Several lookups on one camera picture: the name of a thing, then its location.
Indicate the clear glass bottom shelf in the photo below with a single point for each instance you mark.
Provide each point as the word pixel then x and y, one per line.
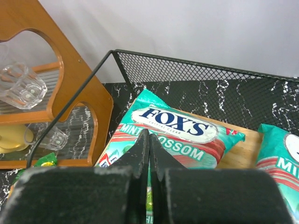
pixel 54 140

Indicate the mint blossom candy bag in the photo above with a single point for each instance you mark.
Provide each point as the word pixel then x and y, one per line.
pixel 279 157
pixel 195 143

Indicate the yellow mug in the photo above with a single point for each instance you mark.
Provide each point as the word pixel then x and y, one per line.
pixel 14 138

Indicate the clear glass middle shelf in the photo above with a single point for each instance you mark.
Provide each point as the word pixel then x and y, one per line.
pixel 21 87

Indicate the clear glass shelf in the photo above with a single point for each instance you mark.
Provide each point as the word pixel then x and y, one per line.
pixel 21 87
pixel 54 140

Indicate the black wire wooden shelf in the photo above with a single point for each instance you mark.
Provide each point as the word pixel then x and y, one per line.
pixel 238 97

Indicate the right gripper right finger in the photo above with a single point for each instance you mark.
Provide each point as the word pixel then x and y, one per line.
pixel 212 196

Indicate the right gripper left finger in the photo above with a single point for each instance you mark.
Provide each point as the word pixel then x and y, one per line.
pixel 72 195

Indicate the wooden cup rack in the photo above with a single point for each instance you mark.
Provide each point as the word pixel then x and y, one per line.
pixel 21 15

